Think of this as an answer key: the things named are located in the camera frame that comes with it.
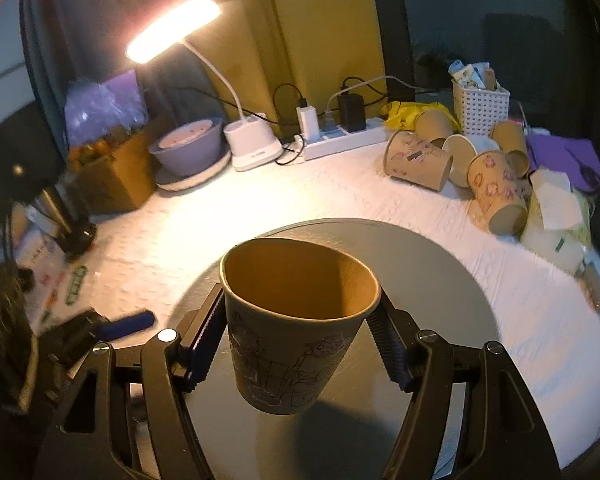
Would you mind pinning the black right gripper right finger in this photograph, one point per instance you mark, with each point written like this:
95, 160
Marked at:
394, 333

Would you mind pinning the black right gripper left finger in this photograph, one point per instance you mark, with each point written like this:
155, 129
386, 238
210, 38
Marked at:
201, 333

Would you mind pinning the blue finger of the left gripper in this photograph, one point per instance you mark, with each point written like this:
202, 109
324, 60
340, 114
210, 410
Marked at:
126, 326

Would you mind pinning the brown paper cup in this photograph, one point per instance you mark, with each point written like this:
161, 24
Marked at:
292, 308

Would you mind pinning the paper cup lying front left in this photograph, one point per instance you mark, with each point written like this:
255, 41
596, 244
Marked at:
416, 161

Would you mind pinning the paper cup with pink prints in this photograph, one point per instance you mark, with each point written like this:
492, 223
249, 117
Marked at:
495, 187

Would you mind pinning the white inside paper cup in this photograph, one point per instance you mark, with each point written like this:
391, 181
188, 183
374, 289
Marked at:
463, 150

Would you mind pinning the paper cup back middle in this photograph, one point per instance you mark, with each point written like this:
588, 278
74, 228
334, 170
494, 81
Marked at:
434, 127

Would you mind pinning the paper cup right back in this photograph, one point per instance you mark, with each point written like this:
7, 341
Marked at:
511, 139

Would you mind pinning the white textured tablecloth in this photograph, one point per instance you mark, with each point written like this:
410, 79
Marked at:
163, 258

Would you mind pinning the steel kettle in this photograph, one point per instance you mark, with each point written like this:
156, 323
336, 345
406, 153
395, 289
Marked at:
51, 214

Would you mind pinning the cardboard box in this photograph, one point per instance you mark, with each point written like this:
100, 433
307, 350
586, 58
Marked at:
116, 173

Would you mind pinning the white plate under bowl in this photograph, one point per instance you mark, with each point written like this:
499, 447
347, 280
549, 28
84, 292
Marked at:
171, 183

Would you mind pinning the purple mixing bowl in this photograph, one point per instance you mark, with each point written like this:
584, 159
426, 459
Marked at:
192, 148

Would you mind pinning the tissue pack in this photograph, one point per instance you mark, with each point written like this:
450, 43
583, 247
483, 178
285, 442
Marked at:
557, 228

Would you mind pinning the white desk lamp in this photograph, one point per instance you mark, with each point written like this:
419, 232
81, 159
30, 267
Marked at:
251, 139

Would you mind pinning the white power strip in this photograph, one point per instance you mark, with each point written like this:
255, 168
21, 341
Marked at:
338, 140

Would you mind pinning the grey small adapter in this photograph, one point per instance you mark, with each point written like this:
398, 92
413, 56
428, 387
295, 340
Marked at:
591, 280

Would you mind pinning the plastic bag of oranges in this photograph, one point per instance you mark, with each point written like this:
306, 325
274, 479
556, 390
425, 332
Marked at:
85, 112

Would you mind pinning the yellow plastic bag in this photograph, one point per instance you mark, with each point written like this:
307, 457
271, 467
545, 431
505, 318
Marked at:
404, 115

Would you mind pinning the white phone charger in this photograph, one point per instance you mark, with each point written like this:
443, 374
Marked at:
308, 122

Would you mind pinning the black power adapter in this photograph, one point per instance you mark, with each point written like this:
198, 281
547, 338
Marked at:
351, 110

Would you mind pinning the white plastic basket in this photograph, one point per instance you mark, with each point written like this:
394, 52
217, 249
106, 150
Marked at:
477, 110

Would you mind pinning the purple cloth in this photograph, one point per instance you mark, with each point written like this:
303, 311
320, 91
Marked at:
574, 157

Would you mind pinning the yellow curtain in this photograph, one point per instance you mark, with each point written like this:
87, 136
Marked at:
266, 48

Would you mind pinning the grey curtain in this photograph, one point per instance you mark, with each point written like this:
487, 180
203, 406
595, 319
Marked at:
68, 41

